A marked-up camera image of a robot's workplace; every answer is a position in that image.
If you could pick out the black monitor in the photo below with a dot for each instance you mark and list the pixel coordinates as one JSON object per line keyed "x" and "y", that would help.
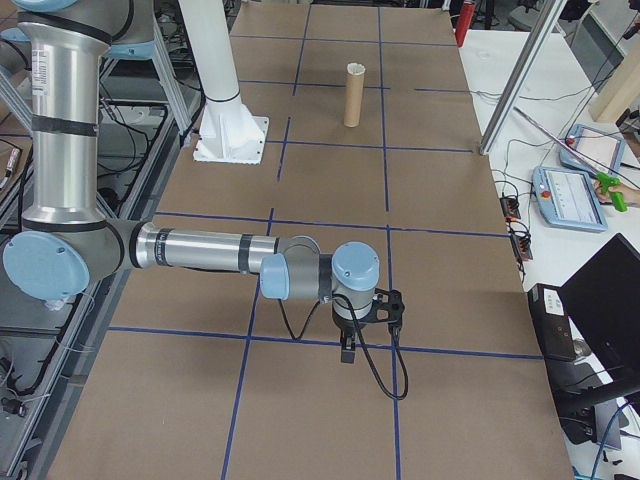
{"x": 610, "y": 300}

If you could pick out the person hand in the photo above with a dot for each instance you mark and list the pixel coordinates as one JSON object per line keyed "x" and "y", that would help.
{"x": 632, "y": 197}

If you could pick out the white side table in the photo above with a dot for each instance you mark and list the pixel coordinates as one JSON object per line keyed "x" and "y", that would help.
{"x": 500, "y": 65}

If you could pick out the beige board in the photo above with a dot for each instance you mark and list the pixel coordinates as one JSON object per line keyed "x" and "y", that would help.
{"x": 620, "y": 85}

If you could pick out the red cylinder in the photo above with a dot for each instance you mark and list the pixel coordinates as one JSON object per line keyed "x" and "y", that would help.
{"x": 464, "y": 22}

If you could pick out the blue teach pendant pink screen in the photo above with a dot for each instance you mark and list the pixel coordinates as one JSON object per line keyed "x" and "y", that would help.
{"x": 600, "y": 147}

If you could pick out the blue teach pendant white screen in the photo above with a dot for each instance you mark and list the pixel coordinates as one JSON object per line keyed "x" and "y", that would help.
{"x": 570, "y": 200}

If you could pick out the black monitor stand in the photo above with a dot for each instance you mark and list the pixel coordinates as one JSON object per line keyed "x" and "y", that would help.
{"x": 590, "y": 395}

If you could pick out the black computer box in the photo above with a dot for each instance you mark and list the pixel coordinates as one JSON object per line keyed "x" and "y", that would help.
{"x": 550, "y": 325}

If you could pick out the white pedestal column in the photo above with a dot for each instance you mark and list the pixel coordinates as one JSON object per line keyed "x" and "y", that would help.
{"x": 220, "y": 100}

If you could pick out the black orange connector hub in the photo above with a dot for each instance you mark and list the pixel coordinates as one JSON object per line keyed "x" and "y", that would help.
{"x": 511, "y": 207}
{"x": 522, "y": 247}

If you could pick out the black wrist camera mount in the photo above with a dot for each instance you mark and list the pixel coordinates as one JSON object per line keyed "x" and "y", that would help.
{"x": 390, "y": 307}

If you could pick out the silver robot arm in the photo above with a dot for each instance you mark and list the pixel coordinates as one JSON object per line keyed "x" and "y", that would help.
{"x": 65, "y": 125}

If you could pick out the aluminium profile post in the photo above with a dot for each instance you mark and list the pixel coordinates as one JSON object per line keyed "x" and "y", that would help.
{"x": 520, "y": 75}

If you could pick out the brown cardboard tube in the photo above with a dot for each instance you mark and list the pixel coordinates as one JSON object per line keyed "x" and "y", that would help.
{"x": 352, "y": 100}

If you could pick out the white feather shuttlecock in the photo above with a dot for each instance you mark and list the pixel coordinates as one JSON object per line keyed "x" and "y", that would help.
{"x": 356, "y": 67}

